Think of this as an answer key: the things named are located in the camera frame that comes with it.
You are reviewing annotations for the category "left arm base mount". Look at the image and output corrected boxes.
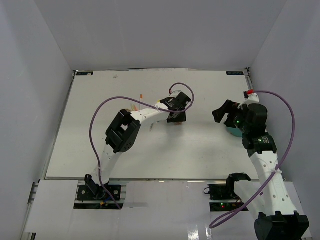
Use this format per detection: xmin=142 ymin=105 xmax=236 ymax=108
xmin=73 ymin=174 xmax=126 ymax=210

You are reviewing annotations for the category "left blue corner label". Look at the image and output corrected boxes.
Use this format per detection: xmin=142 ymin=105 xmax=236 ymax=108
xmin=76 ymin=71 xmax=94 ymax=76

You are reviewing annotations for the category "teal round organizer container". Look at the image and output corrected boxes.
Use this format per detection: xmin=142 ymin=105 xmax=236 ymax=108
xmin=226 ymin=126 xmax=243 ymax=138

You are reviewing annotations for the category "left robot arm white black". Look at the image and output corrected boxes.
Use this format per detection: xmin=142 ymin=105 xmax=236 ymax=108
xmin=84 ymin=91 xmax=195 ymax=200

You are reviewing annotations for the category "blue corner label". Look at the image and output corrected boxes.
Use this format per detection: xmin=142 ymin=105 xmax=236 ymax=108
xmin=76 ymin=71 xmax=94 ymax=76
xmin=226 ymin=71 xmax=244 ymax=76

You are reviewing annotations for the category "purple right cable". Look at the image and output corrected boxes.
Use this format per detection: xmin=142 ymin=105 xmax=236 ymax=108
xmin=208 ymin=89 xmax=296 ymax=229

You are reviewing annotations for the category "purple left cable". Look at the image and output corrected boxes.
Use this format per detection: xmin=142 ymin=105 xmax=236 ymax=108
xmin=89 ymin=82 xmax=195 ymax=210

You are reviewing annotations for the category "right blue corner label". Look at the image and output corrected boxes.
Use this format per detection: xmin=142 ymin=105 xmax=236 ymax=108
xmin=226 ymin=71 xmax=244 ymax=76

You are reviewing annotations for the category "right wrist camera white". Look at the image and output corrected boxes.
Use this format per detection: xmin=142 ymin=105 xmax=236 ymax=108
xmin=237 ymin=89 xmax=260 ymax=110

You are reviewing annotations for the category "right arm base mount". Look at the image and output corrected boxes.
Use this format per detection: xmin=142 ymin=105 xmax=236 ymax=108
xmin=203 ymin=184 xmax=242 ymax=212

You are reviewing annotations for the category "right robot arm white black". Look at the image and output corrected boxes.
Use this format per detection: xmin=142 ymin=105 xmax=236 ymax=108
xmin=212 ymin=100 xmax=310 ymax=240

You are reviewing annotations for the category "purple cable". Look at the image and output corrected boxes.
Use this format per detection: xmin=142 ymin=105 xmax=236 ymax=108
xmin=208 ymin=89 xmax=296 ymax=229
xmin=89 ymin=82 xmax=195 ymax=210

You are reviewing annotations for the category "orange cap white marker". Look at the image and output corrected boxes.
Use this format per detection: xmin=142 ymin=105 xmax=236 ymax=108
xmin=139 ymin=94 xmax=143 ymax=109

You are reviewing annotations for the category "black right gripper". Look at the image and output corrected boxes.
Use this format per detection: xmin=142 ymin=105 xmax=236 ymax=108
xmin=212 ymin=100 xmax=251 ymax=134

